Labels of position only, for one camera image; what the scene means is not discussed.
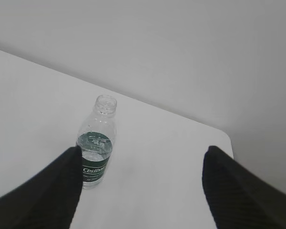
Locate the clear water bottle green label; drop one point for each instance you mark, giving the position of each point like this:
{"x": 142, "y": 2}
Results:
{"x": 96, "y": 137}

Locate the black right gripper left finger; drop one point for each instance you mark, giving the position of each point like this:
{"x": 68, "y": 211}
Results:
{"x": 49, "y": 199}

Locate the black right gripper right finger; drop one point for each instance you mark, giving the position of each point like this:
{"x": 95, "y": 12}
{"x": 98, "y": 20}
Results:
{"x": 238, "y": 199}

